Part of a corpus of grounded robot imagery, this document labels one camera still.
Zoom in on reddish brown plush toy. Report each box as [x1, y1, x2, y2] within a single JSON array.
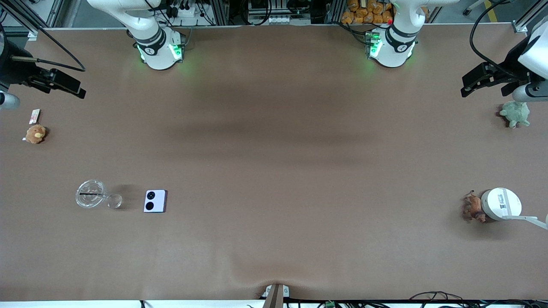
[[462, 190, 488, 223]]

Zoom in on lilac dual-lens smartphone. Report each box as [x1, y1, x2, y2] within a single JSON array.
[[143, 190, 168, 213]]

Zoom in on green plush turtle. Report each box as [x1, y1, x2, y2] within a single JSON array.
[[499, 100, 531, 128]]

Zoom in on clear drinking glass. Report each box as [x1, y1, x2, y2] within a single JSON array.
[[76, 179, 123, 210]]

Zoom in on white desk lamp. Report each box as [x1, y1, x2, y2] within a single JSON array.
[[480, 187, 548, 231]]

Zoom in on bag of orange snacks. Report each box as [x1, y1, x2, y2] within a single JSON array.
[[341, 0, 393, 25]]

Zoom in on white power strip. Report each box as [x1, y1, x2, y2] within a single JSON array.
[[170, 3, 203, 18]]

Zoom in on grey equipment box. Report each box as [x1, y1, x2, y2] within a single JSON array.
[[247, 0, 297, 25]]

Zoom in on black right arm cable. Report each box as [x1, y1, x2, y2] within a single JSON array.
[[0, 0, 86, 72]]

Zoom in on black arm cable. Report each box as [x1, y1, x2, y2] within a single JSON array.
[[0, 0, 86, 72], [469, 0, 516, 78]]

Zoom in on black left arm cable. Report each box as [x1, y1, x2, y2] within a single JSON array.
[[469, 0, 516, 78]]

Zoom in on aluminium frame post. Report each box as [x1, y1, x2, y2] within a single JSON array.
[[512, 8, 548, 33]]

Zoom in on black loose cables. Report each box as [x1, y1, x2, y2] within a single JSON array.
[[409, 291, 548, 308]]

